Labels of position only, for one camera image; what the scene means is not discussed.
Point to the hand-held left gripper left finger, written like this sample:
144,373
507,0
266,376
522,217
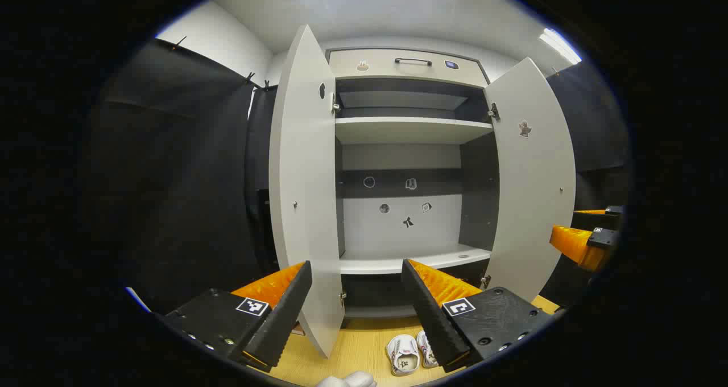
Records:
284,313

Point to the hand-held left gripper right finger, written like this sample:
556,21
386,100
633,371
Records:
429,313

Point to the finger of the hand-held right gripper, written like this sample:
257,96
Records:
597,221
574,245

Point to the white shoe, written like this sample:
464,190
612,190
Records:
402,355
427,350

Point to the grey shoe cabinet door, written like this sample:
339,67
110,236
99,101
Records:
534,193
304,176

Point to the metal door hinge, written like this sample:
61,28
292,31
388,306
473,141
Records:
335,104
342,299
485,281
493,111

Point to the white printed panel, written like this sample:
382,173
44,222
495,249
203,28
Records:
139,300

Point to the black backdrop cloth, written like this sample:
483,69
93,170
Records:
170,176

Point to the ceiling light panel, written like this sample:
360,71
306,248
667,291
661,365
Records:
560,45

